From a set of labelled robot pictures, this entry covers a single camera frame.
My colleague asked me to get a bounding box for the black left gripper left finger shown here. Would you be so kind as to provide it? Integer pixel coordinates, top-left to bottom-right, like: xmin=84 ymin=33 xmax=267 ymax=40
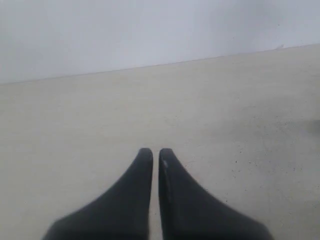
xmin=43 ymin=148 xmax=153 ymax=240

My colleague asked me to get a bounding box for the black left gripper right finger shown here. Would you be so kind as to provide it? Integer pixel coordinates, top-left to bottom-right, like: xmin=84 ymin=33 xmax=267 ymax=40
xmin=158 ymin=148 xmax=273 ymax=240

